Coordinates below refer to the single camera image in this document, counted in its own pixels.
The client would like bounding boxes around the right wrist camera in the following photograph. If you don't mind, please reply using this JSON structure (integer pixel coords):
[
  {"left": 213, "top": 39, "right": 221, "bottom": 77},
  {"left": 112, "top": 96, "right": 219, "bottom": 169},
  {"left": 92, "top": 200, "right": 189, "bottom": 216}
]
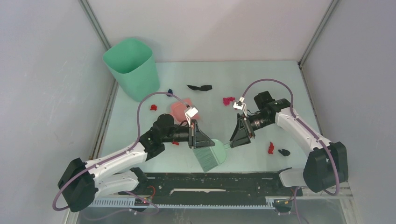
[{"left": 233, "top": 97, "right": 247, "bottom": 117}]

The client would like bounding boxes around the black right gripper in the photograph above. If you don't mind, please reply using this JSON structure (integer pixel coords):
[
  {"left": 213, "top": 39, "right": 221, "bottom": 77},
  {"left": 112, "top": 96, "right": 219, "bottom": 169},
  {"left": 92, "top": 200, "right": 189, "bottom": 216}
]
[{"left": 230, "top": 112, "right": 273, "bottom": 148}]

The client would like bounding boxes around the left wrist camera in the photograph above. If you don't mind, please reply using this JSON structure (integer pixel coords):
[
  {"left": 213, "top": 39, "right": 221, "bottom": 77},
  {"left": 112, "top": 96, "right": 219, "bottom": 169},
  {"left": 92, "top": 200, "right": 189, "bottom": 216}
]
[{"left": 184, "top": 105, "right": 198, "bottom": 125}]

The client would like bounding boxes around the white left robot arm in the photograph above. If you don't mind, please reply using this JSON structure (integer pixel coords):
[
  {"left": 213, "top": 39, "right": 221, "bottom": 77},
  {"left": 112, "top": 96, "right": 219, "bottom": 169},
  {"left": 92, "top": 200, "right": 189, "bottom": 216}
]
[{"left": 56, "top": 114, "right": 215, "bottom": 212}]

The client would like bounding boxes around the large pink paper scrap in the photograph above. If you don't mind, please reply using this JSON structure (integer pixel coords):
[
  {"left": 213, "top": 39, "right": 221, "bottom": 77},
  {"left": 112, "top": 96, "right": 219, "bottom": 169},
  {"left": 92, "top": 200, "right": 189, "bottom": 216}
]
[{"left": 223, "top": 97, "right": 235, "bottom": 106}]

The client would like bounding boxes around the pink plastic dustpan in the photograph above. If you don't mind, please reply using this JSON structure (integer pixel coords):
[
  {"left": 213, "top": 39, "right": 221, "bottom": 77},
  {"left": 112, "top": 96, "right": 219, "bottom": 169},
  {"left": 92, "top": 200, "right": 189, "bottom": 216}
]
[{"left": 170, "top": 98, "right": 201, "bottom": 124}]

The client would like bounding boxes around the black paper scrap rear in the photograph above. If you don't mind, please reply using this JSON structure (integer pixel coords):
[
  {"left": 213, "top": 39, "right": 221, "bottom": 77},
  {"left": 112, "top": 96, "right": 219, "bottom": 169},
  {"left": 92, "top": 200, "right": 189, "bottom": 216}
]
[{"left": 187, "top": 85, "right": 212, "bottom": 91}]

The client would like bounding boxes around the mint green hand brush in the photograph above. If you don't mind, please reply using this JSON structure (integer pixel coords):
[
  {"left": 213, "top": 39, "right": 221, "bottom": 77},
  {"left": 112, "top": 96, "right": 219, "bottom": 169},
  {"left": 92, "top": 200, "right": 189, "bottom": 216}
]
[{"left": 193, "top": 139, "right": 230, "bottom": 173}]

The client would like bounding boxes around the red paper scrap front right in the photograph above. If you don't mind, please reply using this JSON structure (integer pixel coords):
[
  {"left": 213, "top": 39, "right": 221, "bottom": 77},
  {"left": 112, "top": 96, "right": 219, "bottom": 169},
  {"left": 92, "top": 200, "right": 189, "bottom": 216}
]
[{"left": 268, "top": 142, "right": 275, "bottom": 154}]

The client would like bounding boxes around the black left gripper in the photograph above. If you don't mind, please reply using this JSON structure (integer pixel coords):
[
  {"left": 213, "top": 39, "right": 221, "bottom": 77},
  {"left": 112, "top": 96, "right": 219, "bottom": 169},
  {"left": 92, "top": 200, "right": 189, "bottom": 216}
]
[{"left": 162, "top": 119, "right": 214, "bottom": 148}]

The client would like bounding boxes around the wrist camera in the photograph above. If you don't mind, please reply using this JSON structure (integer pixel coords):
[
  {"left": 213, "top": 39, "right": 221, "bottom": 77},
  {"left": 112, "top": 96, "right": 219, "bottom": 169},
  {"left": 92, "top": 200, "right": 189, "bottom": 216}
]
[
  {"left": 184, "top": 105, "right": 198, "bottom": 125},
  {"left": 233, "top": 97, "right": 247, "bottom": 117}
]

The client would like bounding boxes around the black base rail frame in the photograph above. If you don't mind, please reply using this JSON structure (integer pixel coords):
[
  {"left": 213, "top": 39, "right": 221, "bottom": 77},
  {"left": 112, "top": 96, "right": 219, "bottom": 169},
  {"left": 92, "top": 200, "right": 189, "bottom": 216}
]
[{"left": 131, "top": 172, "right": 294, "bottom": 207}]

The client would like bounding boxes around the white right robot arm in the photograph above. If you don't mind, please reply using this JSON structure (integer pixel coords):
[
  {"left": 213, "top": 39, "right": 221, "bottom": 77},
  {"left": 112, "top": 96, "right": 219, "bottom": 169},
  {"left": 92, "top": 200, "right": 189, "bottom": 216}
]
[{"left": 230, "top": 91, "right": 349, "bottom": 195}]

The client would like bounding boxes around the green plastic waste bin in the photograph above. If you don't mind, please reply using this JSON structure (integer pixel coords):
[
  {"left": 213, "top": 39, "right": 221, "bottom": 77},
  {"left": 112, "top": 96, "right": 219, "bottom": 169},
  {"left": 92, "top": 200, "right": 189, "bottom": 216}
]
[{"left": 102, "top": 38, "right": 160, "bottom": 102}]

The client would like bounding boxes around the dark paper scrap front right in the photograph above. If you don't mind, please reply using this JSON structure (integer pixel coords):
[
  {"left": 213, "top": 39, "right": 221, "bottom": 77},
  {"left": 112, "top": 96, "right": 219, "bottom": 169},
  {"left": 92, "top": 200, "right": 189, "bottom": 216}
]
[{"left": 278, "top": 149, "right": 291, "bottom": 157}]

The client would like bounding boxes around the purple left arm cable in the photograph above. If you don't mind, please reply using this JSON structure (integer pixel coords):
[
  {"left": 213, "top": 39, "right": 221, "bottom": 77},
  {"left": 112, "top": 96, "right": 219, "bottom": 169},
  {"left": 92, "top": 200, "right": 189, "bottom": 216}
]
[{"left": 52, "top": 91, "right": 190, "bottom": 212}]

